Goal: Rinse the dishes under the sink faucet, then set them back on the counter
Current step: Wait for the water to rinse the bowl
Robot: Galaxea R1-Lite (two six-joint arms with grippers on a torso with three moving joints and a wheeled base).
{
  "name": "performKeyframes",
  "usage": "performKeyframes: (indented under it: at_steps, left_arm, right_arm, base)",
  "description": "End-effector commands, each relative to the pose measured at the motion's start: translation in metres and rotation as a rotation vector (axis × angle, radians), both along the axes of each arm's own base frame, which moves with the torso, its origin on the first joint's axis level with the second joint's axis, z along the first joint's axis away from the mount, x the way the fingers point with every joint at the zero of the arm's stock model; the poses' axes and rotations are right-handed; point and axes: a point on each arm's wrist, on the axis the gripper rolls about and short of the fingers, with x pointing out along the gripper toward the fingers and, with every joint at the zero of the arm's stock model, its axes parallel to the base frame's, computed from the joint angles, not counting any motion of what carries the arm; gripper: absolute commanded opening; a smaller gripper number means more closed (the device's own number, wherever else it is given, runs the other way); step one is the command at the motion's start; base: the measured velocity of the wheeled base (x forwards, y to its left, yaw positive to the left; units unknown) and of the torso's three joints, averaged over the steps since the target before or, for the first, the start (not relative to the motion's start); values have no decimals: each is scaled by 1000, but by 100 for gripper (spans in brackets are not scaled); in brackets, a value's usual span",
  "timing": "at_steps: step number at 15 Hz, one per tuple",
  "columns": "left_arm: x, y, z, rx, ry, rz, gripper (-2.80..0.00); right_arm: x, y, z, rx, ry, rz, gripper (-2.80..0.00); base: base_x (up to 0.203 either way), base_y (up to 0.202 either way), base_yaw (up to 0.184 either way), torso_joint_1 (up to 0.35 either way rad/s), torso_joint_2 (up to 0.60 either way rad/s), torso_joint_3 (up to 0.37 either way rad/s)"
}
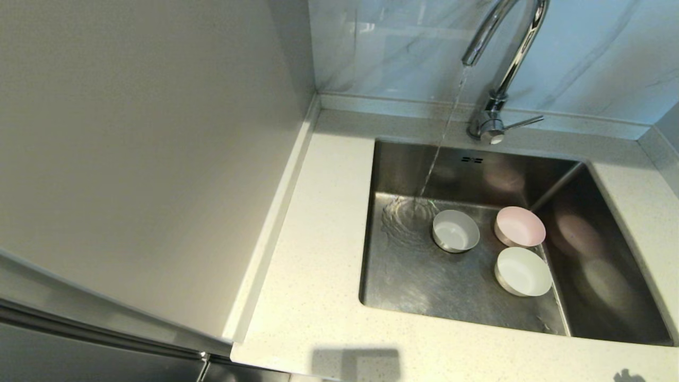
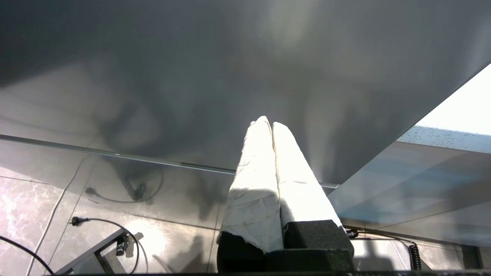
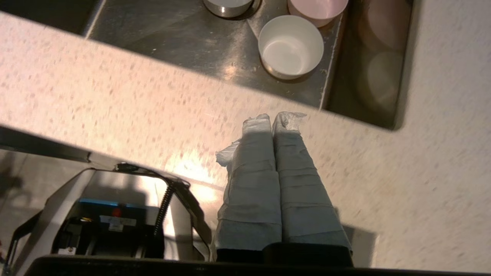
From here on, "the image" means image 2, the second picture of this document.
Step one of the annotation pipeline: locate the tissue-wrapped left gripper right finger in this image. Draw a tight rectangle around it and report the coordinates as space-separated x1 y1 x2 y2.
272 122 355 251

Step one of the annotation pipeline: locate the tissue-wrapped left gripper left finger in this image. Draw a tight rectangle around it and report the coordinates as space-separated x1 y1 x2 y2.
217 116 285 273

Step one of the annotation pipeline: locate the grey base cabinet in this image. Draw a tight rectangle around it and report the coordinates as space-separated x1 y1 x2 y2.
328 141 491 269

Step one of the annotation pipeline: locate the tall cabinet unit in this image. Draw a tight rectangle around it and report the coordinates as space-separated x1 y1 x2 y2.
0 0 491 188

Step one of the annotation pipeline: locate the black looped floor cable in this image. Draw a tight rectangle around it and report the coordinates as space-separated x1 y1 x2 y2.
84 169 165 204

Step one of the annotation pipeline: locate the black coiled cable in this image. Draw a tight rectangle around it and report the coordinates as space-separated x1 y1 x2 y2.
344 228 423 271

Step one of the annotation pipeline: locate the grey metal frame bar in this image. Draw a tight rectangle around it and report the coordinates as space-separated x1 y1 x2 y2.
54 228 130 275

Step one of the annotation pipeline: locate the black cable with plug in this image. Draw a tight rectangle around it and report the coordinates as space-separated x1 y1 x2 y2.
71 216 149 275

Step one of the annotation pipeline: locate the white floor cable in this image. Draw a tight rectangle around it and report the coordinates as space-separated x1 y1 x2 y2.
35 153 98 276

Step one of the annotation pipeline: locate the thin black floor cable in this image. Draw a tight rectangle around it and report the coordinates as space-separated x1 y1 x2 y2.
0 235 55 276

